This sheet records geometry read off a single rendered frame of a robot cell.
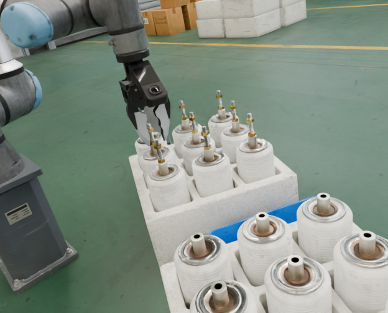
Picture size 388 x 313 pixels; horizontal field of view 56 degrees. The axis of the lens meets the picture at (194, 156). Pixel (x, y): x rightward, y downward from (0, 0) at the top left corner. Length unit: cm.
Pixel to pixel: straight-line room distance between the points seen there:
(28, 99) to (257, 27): 283
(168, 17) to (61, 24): 402
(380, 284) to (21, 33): 70
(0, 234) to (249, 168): 65
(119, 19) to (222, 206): 48
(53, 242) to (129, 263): 22
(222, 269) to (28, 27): 53
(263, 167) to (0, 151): 65
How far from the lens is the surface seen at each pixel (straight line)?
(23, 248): 110
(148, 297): 96
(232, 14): 382
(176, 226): 90
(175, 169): 90
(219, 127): 112
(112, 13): 78
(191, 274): 63
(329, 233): 69
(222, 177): 91
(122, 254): 110
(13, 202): 104
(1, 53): 107
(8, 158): 103
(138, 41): 79
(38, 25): 73
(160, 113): 84
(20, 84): 107
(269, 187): 93
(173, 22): 480
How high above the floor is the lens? 68
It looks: 27 degrees down
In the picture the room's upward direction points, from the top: 12 degrees counter-clockwise
